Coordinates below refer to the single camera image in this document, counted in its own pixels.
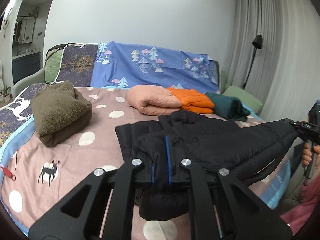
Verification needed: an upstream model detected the black puffer jacket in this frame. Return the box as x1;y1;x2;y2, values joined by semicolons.
115;110;298;220

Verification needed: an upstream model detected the pink sweater right forearm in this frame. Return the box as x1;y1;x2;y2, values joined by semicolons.
280;173;319;235

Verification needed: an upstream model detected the person's right hand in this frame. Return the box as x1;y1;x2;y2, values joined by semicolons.
302;142;320;167

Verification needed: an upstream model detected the pink dotted bed cover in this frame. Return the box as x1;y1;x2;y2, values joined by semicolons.
0;83;292;240

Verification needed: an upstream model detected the grey curtain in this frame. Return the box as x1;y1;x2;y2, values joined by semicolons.
221;0;319;121

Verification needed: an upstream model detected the dark teal folded garment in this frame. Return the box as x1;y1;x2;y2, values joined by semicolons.
206;92;251;121

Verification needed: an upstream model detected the red key tag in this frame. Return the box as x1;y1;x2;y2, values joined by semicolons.
0;164;16;181

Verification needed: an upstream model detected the black floor lamp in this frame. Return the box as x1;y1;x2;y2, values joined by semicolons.
242;34;263;89

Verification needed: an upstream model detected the brown fleece folded garment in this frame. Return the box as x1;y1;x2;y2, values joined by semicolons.
31;81;92;147

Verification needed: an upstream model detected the orange folded puffer jacket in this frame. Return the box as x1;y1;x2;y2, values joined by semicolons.
167;87;215;114

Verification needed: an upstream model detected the peach folded quilted jacket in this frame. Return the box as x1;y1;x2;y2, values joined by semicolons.
126;85;182;116

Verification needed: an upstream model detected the green striped cushion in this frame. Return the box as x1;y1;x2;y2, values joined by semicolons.
44;44;66;83

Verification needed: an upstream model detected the dark tree-print blanket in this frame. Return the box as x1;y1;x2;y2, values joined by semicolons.
1;43;98;145

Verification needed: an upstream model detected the blue tree-print sheet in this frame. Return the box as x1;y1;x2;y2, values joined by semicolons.
91;41;219;93

